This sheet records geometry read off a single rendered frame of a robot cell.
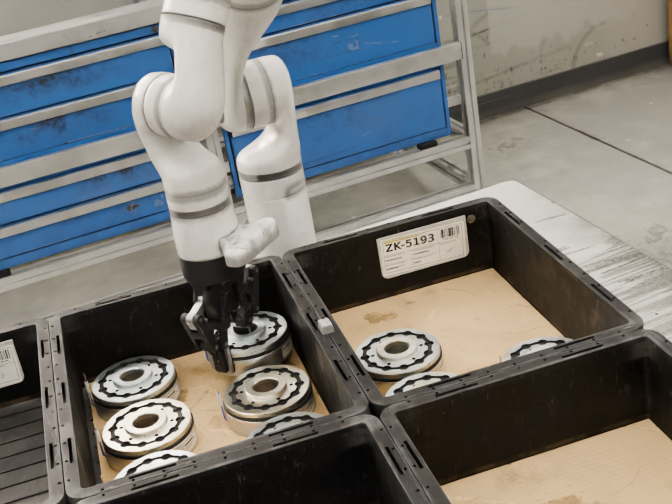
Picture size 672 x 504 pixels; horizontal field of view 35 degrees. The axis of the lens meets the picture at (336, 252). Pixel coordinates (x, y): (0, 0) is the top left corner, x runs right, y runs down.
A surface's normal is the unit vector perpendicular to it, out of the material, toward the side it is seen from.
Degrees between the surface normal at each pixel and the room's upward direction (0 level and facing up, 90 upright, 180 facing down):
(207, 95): 75
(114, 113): 90
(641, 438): 0
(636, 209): 0
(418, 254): 90
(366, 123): 90
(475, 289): 0
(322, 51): 90
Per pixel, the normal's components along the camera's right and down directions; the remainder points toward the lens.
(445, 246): 0.28, 0.38
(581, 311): -0.95, 0.26
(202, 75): 0.65, -0.11
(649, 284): -0.16, -0.89
